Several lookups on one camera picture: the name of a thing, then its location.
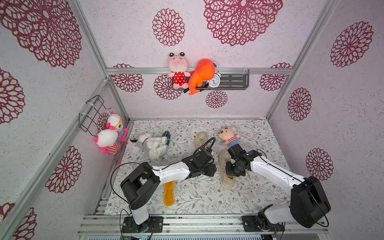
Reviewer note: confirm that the white plush yellow glasses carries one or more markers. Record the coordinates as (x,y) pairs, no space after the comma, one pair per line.
(115,122)

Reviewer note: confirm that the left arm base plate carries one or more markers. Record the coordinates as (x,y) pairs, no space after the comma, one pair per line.
(152,225)

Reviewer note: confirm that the white alarm clock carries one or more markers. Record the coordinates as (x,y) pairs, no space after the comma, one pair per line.
(215,81)

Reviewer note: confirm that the orange plush toy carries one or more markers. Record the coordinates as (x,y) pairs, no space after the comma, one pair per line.
(205,71)

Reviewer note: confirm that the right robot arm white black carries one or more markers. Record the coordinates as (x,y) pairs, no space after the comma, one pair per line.
(308,201)

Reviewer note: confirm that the black wire wall basket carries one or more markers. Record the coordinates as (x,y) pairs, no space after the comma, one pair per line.
(94,120)

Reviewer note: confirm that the doll plush striped shirt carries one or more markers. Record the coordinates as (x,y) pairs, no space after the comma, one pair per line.
(229,136)

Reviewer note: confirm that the white fluffy plush dog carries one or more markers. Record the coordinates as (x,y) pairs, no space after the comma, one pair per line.
(154,147)

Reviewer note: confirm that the grey metal wall shelf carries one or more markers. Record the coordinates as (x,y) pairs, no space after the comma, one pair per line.
(230,80)

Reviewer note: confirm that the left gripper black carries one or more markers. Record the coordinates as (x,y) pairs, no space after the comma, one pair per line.
(213,169)

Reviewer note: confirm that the pink frog plush red dress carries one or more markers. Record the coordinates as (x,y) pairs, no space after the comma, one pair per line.
(178,66)

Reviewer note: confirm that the teal handheld device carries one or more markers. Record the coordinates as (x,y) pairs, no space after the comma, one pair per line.
(168,136)

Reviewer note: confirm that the aluminium front rail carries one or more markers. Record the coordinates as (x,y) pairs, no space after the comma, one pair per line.
(109,225)

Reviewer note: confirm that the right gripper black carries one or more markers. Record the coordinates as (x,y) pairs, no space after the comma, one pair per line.
(232,169)

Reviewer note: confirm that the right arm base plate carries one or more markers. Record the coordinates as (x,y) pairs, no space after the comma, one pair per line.
(260,224)

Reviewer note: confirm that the white plush red striped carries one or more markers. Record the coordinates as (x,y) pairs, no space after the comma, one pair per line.
(107,140)

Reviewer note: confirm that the beige lace sneaker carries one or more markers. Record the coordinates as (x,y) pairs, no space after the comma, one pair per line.
(224,158)
(200,139)

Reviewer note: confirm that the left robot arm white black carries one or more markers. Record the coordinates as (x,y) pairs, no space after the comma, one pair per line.
(139,186)

